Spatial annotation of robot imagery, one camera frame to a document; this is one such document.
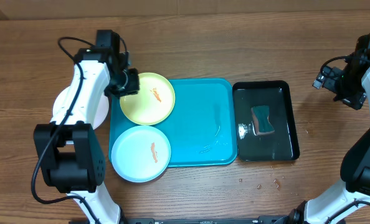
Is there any yellow-green plastic plate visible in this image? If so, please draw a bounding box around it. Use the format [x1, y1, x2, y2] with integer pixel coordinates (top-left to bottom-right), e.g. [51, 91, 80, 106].
[120, 72, 176, 126]

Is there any white plastic plate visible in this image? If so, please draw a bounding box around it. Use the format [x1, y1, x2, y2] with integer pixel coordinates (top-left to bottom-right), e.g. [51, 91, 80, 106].
[52, 87, 110, 130]

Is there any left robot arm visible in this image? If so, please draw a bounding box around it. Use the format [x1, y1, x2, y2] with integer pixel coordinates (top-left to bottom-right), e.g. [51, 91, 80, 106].
[31, 30, 140, 223]

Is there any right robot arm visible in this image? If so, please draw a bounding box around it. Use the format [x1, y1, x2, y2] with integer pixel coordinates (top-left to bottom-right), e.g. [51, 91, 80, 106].
[277, 33, 370, 223]

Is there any black rectangular water tray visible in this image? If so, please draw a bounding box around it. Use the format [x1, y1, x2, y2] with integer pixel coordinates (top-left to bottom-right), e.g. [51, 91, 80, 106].
[232, 80, 300, 162]

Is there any teal plastic serving tray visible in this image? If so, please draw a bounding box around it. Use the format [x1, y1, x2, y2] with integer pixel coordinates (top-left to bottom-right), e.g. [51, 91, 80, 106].
[108, 77, 238, 168]

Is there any light blue plastic plate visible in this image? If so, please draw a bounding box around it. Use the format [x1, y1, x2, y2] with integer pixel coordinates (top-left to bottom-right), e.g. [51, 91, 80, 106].
[111, 126, 171, 183]

